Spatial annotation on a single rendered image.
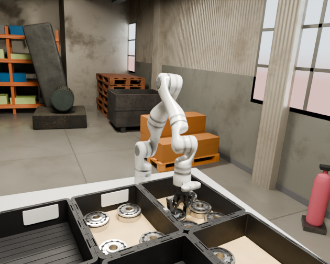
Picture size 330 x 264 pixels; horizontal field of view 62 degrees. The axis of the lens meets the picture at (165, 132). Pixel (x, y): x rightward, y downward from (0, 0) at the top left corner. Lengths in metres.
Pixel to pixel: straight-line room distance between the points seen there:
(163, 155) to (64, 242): 2.64
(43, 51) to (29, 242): 5.43
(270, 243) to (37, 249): 0.83
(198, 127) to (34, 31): 3.86
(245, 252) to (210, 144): 3.03
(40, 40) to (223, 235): 5.73
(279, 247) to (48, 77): 5.80
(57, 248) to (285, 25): 3.02
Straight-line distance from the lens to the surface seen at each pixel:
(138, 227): 1.18
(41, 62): 6.36
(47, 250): 1.12
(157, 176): 1.91
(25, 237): 1.21
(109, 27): 8.28
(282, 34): 3.41
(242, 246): 1.15
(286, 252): 1.10
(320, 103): 3.18
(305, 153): 3.33
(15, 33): 7.13
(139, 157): 1.47
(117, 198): 1.27
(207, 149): 4.05
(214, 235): 1.08
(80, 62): 8.10
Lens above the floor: 1.51
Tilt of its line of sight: 16 degrees down
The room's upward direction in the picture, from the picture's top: 3 degrees clockwise
